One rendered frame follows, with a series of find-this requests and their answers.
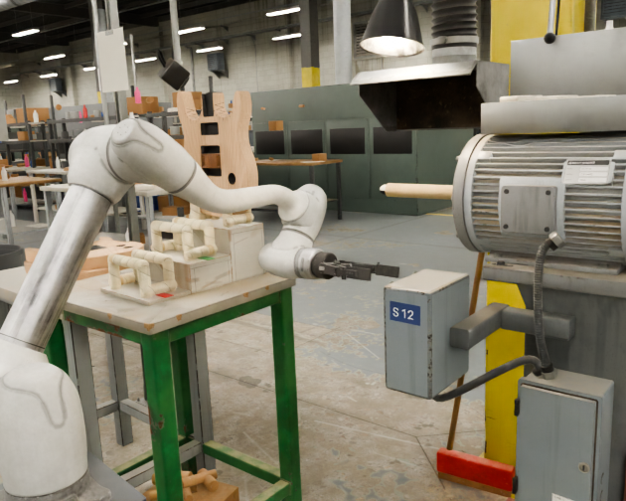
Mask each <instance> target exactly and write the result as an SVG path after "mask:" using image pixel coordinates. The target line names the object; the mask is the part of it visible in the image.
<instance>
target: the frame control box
mask: <svg viewBox="0 0 626 501"><path fill-rule="evenodd" d="M469 280H470V276H469V274H467V273H459V272H451V271H443V270H435V269H425V270H422V271H420V272H417V273H415V274H412V275H410V276H408V277H405V278H403V279H400V280H398V281H396V282H393V283H391V284H388V285H386V286H385V287H384V318H385V371H386V388H387V389H390V390H394V391H398V392H401V393H405V394H409V395H412V396H416V397H420V398H423V399H427V400H434V401H436V402H441V403H443V402H446V401H450V400H452V399H454V398H457V397H459V396H461V395H463V394H465V393H467V392H469V391H471V390H473V389H475V388H477V387H479V386H481V385H483V384H485V383H487V382H488V381H490V380H492V379H494V378H496V377H498V376H500V375H502V374H504V373H506V372H508V371H510V370H513V369H515V368H517V367H520V366H523V365H526V364H533V365H534V368H533V370H532V372H533V374H534V376H535V377H536V378H538V379H543V375H542V370H541V365H542V363H541V360H540V359H538V358H537V357H535V356H531V355H529V356H522V357H519V358H516V359H513V360H511V361H509V362H507V363H505V364H502V365H501V366H499V367H497V368H495V369H493V370H491V371H489V372H487V373H485V374H483V375H481V376H479V377H477V378H475V379H474V380H472V381H470V382H468V383H466V384H464V385H462V386H460V387H458V388H456V389H454V390H452V391H449V392H447V393H444V394H439V393H441V392H442V391H443V390H445V389H446V388H447V387H449V386H450V385H451V384H453V383H454V382H455V381H457V380H458V379H459V378H461V377H462V376H463V375H465V374H466V373H467V372H468V370H469V350H463V349H458V348H453V347H451V346H450V328H451V327H452V326H454V325H455V324H457V323H459V322H460V321H462V320H464V319H465V318H467V317H469Z"/></svg>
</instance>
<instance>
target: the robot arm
mask: <svg viewBox="0 0 626 501"><path fill-rule="evenodd" d="M68 158H69V164H70V167H69V174H68V184H69V187H70V188H69V190H68V192H67V194H66V196H65V198H64V200H63V202H62V204H61V206H60V208H59V210H58V212H57V214H56V216H55V218H54V221H53V223H52V225H51V227H50V229H49V231H48V233H47V235H46V237H45V239H44V241H43V243H42V245H41V247H40V249H39V251H38V253H37V256H36V258H35V260H34V262H33V264H32V266H31V268H30V270H29V272H28V274H27V276H26V278H25V280H24V282H23V284H22V286H21V288H20V291H19V293H18V295H17V297H16V299H15V301H14V303H13V305H12V307H11V309H10V311H9V313H8V315H7V317H6V319H5V321H4V324H3V326H2V328H1V330H0V473H1V476H2V480H3V485H4V489H3V490H0V501H109V500H110V499H111V492H110V490H109V489H107V488H105V487H102V486H100V485H99V484H98V483H97V482H96V481H95V480H94V479H92V478H91V477H90V474H89V470H88V466H87V446H86V434H85V425H84V419H83V413H82V408H81V403H80V399H79V395H78V391H77V389H76V387H75V385H74V383H73V382H72V380H71V379H70V377H69V376H68V375H67V374H66V373H65V372H64V371H63V370H62V369H60V368H58V367H56V366H54V365H52V364H49V360H48V357H47V355H46V354H44V351H45V348H46V346H47V344H48V342H49V340H50V337H51V335H52V333H53V331H54V329H55V327H56V324H57V322H58V320H59V318H60V316H61V314H62V311H63V309H64V307H65V305H66V303H67V301H68V298H69V296H70V294H71V292H72V290H73V287H74V285H75V283H76V281H77V279H78V275H79V273H80V271H81V269H82V267H83V265H84V262H85V260H86V258H87V256H88V254H89V251H90V249H91V247H92V245H93V243H94V241H95V238H96V236H97V234H98V232H99V230H100V228H101V225H102V223H103V221H104V219H105V217H106V215H107V212H108V210H109V208H110V206H112V205H114V204H116V203H117V202H119V201H120V200H121V198H122V197H123V196H124V194H125V193H126V192H127V191H128V190H129V189H130V188H131V187H132V186H133V185H134V184H135V183H142V184H148V185H152V184H154V185H156V186H158V187H160V188H161V189H163V190H165V191H166V192H168V193H170V194H172V195H174V196H177V197H179V198H181V199H183V200H185V201H187V202H190V203H192V204H194V205H196V206H197V207H199V208H202V209H204V210H206V211H209V212H213V213H218V214H229V213H235V212H240V211H244V210H248V209H253V208H257V207H261V206H266V205H271V204H275V205H277V206H278V215H279V217H280V218H281V223H282V224H283V228H282V230H281V233H280V234H279V236H278V237H277V238H276V239H275V241H274V242H271V243H269V244H267V245H265V246H264V247H262V248H261V250H260V251H259V254H258V262H259V265H260V266H261V267H262V268H263V269H264V270H266V271H267V272H269V273H270V274H273V275H275V276H279V277H283V278H290V279H296V278H304V279H313V280H314V279H320V278H322V279H331V278H333V277H334V276H336V277H340V275H341V276H342V279H344V280H346V275H347V278H352V279H359V280H365V281H371V273H375V274H376V275H381V276H388V277H396V278H398V276H399V266H392V265H384V264H380V263H379V262H378V263H377V264H374V263H361V262H353V261H344V260H337V258H336V256H335V255H334V254H333V253H331V252H324V251H323V250H320V249H312V246H313V243H314V241H315V239H316V237H317V235H318V233H319V231H320V229H321V226H322V223H323V221H324V217H325V214H326V209H327V196H326V194H325V193H324V191H323V190H322V189H321V188H320V187H318V186H316V185H313V184H307V185H304V186H302V187H301V188H299V189H298V190H296V191H291V190H290V189H288V188H286V187H283V186H279V185H263V186H255V187H248V188H240V189H232V190H225V189H221V188H219V187H217V186H216V185H215V184H214V183H213V182H212V181H211V180H210V179H209V177H208V176H207V175H206V174H205V172H204V171H203V170H202V169H201V167H200V166H199V165H198V163H197V162H196V161H195V160H194V159H193V158H192V157H191V156H190V154H189V153H188V152H187V151H186V150H185V149H184V148H183V147H182V146H181V145H180V144H179V143H178V142H177V141H175V140H174V139H173V138H172V137H170V136H169V135H168V134H167V133H165V132H164V131H163V130H161V129H160V128H158V127H157V126H155V125H153V124H151V123H149V122H147V121H144V120H141V119H137V118H127V119H124V120H122V121H121V122H119V123H118V124H111V125H103V126H98V127H93V128H90V129H88V130H86V131H84V132H83V133H81V134H80V135H79V136H77V137H76V138H75V140H74V141H73V142H72V144H71V146H70V149H69V154H68Z"/></svg>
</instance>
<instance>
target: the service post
mask: <svg viewBox="0 0 626 501"><path fill-rule="evenodd" d="M104 1H105V11H106V21H107V31H104V32H99V33H96V36H97V46H98V55H99V65H100V74H101V84H102V92H110V91H114V99H115V109H116V119H117V124H118V123H119V122H121V121H122V120H124V119H127V118H128V111H127V101H126V90H128V89H129V88H128V77H127V67H126V58H125V47H124V37H123V27H121V28H119V21H118V10H117V0H104ZM124 197H125V207H126V217H127V227H128V236H129V241H130V242H137V243H140V234H139V224H138V213H137V203H136V193H135V184H134V185H133V186H132V187H131V188H130V189H129V190H128V191H127V192H126V193H125V194H124ZM140 354H141V364H142V373H143V383H144V385H143V391H144V398H141V399H139V397H138V398H137V401H134V402H136V403H138V404H140V405H142V406H144V407H146V408H148V404H147V394H146V384H145V374H144V364H143V353H142V344H140Z"/></svg>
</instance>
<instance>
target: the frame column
mask: <svg viewBox="0 0 626 501"><path fill-rule="evenodd" d="M517 287H518V289H519V291H520V293H521V296H522V298H523V300H524V303H525V305H526V309H530V310H534V307H533V305H534V302H533V300H534V297H533V295H534V292H533V290H534V287H533V286H529V285H521V284H517ZM542 291H543V294H542V296H543V299H542V301H543V312H548V313H555V314H562V315H568V316H574V317H575V333H574V336H573V337H572V338H571V339H570V340H569V341H566V340H560V339H555V338H550V337H545V341H546V346H547V350H548V356H549V360H550V361H551V362H552V363H553V367H554V368H556V369H560V370H564V371H569V372H573V373H578V374H583V375H588V376H592V377H597V378H602V379H607V380H612V381H613V382H614V398H613V414H612V430H611V447H610V464H609V480H608V497H607V501H624V485H625V470H626V298H622V297H614V296H606V295H598V294H591V293H583V292H575V291H567V290H560V289H552V288H544V287H543V289H542ZM536 340H537V339H536V336H535V335H533V334H528V333H525V354H524V356H529V355H531V356H535V357H537V358H538V359H540V355H539V350H538V348H537V347H538V346H537V341H536Z"/></svg>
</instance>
